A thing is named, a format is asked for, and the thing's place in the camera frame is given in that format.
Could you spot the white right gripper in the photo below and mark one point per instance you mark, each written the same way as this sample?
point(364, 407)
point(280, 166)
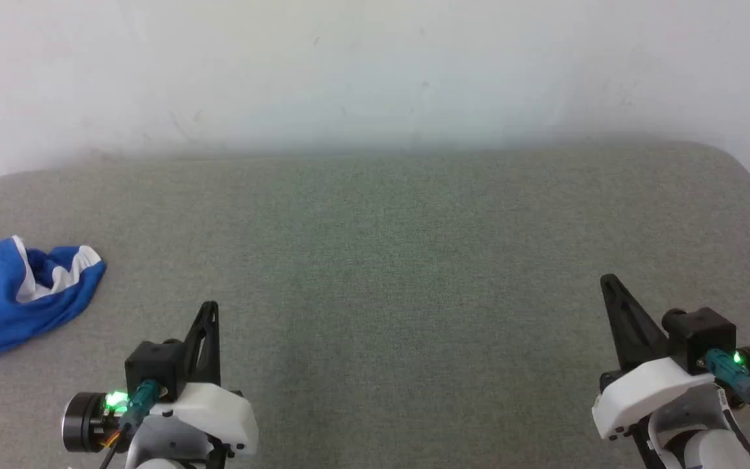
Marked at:
point(642, 391)

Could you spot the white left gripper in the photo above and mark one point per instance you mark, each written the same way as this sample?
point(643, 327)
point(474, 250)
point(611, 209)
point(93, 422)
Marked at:
point(212, 417)

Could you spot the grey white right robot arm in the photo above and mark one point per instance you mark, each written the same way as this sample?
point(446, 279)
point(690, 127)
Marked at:
point(720, 453)

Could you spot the black cylindrical left gripper motor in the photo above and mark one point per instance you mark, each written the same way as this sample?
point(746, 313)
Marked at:
point(79, 423)

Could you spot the grey-green fabric sofa cushion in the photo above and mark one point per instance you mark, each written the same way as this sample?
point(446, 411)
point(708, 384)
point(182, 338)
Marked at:
point(375, 293)

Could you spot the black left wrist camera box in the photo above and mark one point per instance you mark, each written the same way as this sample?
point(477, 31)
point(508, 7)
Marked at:
point(153, 365)

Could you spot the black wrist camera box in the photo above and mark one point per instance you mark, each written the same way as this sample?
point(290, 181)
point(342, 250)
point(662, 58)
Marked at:
point(700, 335)
point(153, 365)

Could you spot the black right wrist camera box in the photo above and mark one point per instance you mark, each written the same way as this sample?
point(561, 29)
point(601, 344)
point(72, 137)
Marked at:
point(700, 335)

